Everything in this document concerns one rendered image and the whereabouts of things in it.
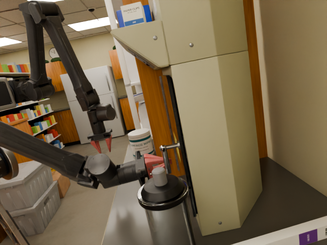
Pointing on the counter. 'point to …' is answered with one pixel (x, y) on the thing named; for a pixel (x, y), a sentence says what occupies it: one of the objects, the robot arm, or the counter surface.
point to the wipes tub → (141, 142)
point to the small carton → (133, 14)
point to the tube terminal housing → (214, 106)
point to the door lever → (167, 155)
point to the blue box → (144, 13)
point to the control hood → (145, 42)
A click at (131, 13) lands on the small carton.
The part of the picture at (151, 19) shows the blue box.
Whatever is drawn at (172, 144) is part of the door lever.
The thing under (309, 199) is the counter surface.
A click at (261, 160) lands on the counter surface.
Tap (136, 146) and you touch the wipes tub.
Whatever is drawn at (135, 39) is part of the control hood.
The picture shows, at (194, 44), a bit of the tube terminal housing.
